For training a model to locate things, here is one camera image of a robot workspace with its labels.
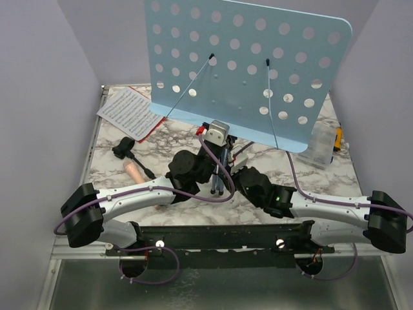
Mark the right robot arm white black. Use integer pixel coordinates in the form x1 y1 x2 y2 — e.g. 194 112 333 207
229 154 408 254

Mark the black microphone stand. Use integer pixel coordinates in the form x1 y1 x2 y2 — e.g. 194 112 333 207
112 137 156 180

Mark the sheet music red folder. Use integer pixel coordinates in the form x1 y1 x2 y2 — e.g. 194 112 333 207
97 87 164 142

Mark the clear plastic box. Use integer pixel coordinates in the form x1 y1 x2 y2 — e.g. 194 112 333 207
297 123 336 169

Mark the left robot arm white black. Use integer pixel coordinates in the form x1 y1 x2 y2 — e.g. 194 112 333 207
54 139 236 255

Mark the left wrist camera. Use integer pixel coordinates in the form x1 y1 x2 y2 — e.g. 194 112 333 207
196 120 230 149

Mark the pink microphone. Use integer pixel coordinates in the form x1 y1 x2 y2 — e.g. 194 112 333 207
123 160 145 184

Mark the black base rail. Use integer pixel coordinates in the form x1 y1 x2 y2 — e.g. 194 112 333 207
106 220 320 269

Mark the light blue music stand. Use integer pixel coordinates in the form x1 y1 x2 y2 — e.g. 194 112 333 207
144 1 352 153

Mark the yellow blue tool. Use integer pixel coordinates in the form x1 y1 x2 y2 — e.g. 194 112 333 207
333 127 343 152

